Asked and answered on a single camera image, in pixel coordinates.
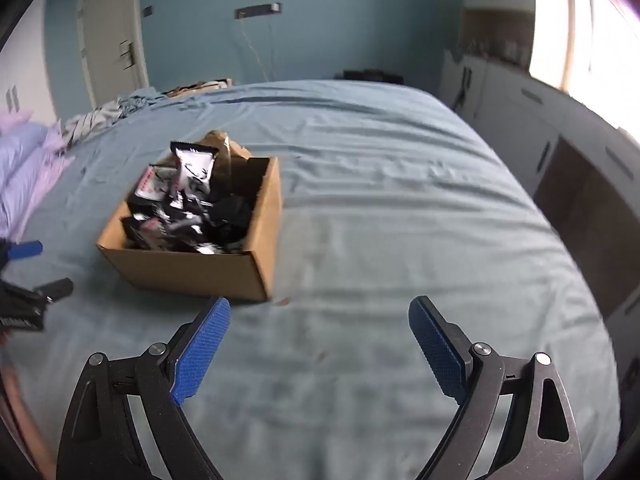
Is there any white cabinet unit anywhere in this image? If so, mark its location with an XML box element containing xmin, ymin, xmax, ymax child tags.
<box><xmin>439</xmin><ymin>0</ymin><xmax>639</xmax><ymax>366</ymax></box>

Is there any white wardrobe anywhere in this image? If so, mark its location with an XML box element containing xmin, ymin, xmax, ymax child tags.
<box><xmin>1</xmin><ymin>0</ymin><xmax>58</xmax><ymax>126</ymax></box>

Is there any lilac duvet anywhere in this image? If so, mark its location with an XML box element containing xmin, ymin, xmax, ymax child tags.
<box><xmin>1</xmin><ymin>112</ymin><xmax>73</xmax><ymax>242</ymax></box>

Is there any box of items by bed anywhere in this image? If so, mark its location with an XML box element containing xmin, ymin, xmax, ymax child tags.
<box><xmin>165</xmin><ymin>78</ymin><xmax>233</xmax><ymax>99</ymax></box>

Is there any teal bed sheet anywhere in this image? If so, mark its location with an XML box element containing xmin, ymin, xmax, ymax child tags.
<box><xmin>6</xmin><ymin>81</ymin><xmax>620</xmax><ymax>479</ymax></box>

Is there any white door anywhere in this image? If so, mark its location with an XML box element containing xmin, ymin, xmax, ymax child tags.
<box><xmin>77</xmin><ymin>0</ymin><xmax>149</xmax><ymax>107</ymax></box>

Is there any black box behind bed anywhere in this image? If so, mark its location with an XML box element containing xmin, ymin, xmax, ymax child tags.
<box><xmin>335</xmin><ymin>70</ymin><xmax>405</xmax><ymax>86</ymax></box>

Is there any black wall bracket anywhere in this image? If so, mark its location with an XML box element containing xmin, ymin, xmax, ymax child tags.
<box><xmin>234</xmin><ymin>2</ymin><xmax>282</xmax><ymax>20</ymax></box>

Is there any brown cardboard box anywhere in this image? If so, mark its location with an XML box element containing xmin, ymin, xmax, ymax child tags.
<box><xmin>96</xmin><ymin>143</ymin><xmax>282</xmax><ymax>302</ymax></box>

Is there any white black snack packet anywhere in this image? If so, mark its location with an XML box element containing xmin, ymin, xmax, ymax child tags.
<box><xmin>169</xmin><ymin>141</ymin><xmax>219</xmax><ymax>208</ymax></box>

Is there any striped grey cloth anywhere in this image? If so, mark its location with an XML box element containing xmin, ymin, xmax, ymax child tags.
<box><xmin>62</xmin><ymin>94</ymin><xmax>150</xmax><ymax>148</ymax></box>

